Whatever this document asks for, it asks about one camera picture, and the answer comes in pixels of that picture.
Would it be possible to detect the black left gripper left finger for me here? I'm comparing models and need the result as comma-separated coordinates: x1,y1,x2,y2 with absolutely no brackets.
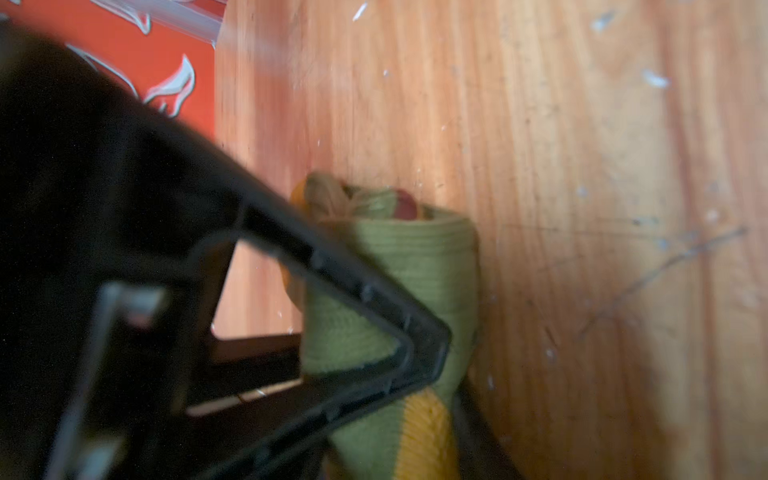
1,23,451,479

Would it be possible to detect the green striped sock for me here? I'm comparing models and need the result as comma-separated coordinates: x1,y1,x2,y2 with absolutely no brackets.
290,171,479,479

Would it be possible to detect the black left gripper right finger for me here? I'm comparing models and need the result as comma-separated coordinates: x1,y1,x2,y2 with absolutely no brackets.
452,379,522,480

